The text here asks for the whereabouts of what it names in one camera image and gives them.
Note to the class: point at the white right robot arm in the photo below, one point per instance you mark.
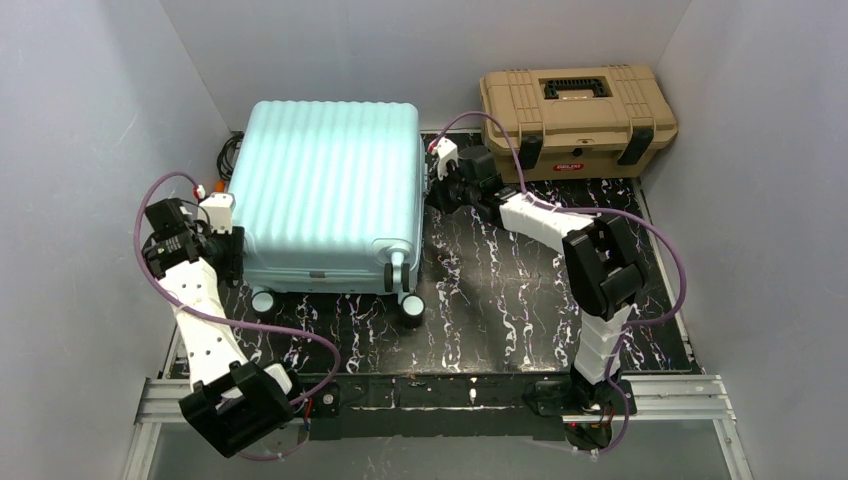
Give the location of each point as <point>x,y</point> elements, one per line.
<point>604,271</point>

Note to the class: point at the tan plastic toolbox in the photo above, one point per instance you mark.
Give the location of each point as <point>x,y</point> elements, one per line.
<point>581,123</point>

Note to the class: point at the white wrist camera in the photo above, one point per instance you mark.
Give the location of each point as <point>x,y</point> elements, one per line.
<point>445,151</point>
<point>215,213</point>

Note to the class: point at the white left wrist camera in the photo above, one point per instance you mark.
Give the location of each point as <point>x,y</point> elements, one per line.
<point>215,213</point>

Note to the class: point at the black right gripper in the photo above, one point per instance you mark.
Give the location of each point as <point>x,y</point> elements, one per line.
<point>437,195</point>

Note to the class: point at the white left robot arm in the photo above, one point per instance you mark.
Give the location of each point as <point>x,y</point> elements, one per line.
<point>233,402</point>

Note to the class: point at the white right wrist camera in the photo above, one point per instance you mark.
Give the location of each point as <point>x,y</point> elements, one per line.
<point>445,151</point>

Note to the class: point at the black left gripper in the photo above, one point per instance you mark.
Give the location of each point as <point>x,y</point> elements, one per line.
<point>234,251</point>

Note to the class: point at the light blue suitcase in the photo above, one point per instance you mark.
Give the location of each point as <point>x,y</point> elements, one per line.
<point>328,192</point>

